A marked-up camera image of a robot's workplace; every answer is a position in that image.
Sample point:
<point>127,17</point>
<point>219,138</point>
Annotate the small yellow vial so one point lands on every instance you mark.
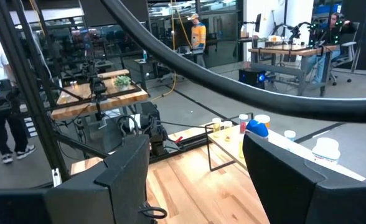
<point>216,126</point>
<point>227,129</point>

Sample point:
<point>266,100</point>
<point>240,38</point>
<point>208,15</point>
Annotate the black computer blue light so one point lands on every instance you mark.
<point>253,77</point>

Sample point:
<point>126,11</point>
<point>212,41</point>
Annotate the teal pill vial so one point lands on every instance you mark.
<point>289,135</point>

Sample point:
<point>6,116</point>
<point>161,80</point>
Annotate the small potted plant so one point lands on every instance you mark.
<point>122,81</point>

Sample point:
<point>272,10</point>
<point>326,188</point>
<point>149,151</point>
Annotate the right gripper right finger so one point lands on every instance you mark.
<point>279,180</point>

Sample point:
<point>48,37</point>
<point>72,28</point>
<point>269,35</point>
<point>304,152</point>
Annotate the black aluminium rig frame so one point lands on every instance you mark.
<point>29,93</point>

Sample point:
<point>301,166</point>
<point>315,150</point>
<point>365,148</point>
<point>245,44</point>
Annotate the wooden desk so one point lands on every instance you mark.
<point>295,49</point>

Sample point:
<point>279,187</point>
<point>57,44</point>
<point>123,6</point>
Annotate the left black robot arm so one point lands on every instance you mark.
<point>150,130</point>

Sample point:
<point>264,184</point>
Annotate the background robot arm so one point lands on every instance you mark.
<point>295,29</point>
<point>97,85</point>

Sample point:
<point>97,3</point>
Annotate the neighbouring wooden work table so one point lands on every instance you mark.
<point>86,93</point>

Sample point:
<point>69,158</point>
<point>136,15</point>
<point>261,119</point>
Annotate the white labelled pill bottle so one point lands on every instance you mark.
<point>326,151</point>

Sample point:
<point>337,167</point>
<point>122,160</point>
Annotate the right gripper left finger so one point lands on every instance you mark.
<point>114,186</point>

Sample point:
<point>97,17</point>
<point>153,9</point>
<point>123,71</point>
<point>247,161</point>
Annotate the black monitor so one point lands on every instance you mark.
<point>257,22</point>

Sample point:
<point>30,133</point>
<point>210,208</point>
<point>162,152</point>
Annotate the office chair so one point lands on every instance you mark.
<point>349,49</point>

